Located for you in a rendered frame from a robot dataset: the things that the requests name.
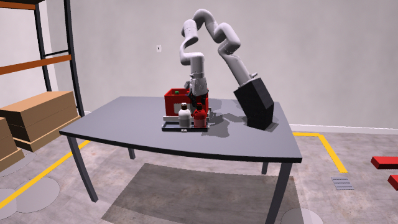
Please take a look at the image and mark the white bottle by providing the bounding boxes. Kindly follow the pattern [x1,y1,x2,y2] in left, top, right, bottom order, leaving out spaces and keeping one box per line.
[178,103,192,128]

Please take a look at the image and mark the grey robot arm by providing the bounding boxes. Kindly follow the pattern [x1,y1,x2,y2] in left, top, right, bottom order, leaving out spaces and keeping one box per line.
[180,9,257,88]

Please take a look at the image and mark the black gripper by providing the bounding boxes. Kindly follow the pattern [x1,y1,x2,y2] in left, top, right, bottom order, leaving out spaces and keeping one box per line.
[187,77,209,108]

